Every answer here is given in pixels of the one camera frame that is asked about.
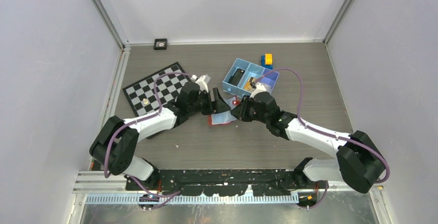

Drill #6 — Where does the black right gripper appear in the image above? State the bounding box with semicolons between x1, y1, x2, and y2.
230;95;269;124

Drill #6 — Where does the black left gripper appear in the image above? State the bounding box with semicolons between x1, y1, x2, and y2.
187;88;229;115

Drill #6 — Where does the red leather card holder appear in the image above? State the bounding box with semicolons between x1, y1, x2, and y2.
208;95;240;125

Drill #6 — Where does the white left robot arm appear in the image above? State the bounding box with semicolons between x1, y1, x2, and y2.
89;83;231;190

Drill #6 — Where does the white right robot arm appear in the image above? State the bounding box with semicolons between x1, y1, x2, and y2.
231;92;390;193

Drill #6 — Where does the black card in drawer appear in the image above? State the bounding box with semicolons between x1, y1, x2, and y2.
228;68;245;86

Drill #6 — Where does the orange card in drawer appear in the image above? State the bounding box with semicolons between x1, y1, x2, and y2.
243;76;256;92

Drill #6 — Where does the light blue middle drawer box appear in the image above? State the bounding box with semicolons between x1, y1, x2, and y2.
237;63;264;98

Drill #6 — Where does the light blue drawer box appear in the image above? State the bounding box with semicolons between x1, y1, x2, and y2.
222;58;250;98
237;63;264;98

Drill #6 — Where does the light blue left drawer box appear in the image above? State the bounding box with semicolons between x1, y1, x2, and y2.
222;58;250;98

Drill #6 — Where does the purple drawer box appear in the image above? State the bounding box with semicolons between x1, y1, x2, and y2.
259;72;279;93

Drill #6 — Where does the blue orange toy block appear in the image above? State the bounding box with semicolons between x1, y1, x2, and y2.
260;53;273;70

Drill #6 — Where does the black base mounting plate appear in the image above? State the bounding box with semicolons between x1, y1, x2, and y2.
126;162;327;197

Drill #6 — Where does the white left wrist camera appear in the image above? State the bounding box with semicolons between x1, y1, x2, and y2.
190;74;211;93

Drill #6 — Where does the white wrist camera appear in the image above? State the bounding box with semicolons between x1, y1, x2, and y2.
250;82;267;98
190;74;211;93

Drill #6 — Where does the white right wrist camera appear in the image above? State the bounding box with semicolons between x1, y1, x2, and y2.
250;82;267;98

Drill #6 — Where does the black square wall socket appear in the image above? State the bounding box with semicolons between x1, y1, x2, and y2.
153;38;168;51

